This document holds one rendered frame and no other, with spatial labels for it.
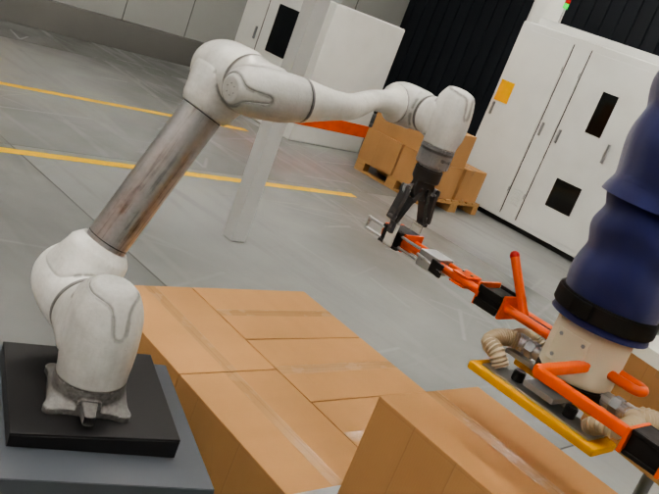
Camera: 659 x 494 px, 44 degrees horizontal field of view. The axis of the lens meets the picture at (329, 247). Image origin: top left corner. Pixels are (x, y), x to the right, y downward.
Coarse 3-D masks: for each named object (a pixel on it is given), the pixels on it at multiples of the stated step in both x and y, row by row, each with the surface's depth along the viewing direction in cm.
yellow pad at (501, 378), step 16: (480, 368) 182; (496, 384) 179; (512, 384) 178; (528, 400) 174; (544, 416) 170; (560, 416) 171; (576, 416) 174; (560, 432) 168; (576, 432) 167; (592, 448) 163; (608, 448) 167
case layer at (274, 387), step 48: (144, 288) 304; (192, 288) 322; (144, 336) 270; (192, 336) 282; (240, 336) 296; (288, 336) 311; (336, 336) 328; (192, 384) 251; (240, 384) 262; (288, 384) 274; (336, 384) 288; (384, 384) 302; (192, 432) 247; (240, 432) 236; (288, 432) 245; (336, 432) 256; (240, 480) 229; (288, 480) 222; (336, 480) 230
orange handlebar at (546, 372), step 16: (448, 272) 204; (464, 272) 203; (464, 288) 201; (528, 320) 188; (544, 336) 184; (544, 368) 159; (560, 368) 163; (576, 368) 168; (560, 384) 154; (624, 384) 170; (640, 384) 172; (576, 400) 152; (592, 416) 149; (608, 416) 147; (624, 432) 145
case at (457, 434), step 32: (384, 416) 193; (416, 416) 192; (448, 416) 198; (480, 416) 205; (512, 416) 212; (384, 448) 193; (416, 448) 186; (448, 448) 182; (480, 448) 188; (512, 448) 194; (544, 448) 201; (352, 480) 199; (384, 480) 192; (416, 480) 185; (448, 480) 179; (480, 480) 174; (512, 480) 179; (544, 480) 185; (576, 480) 191
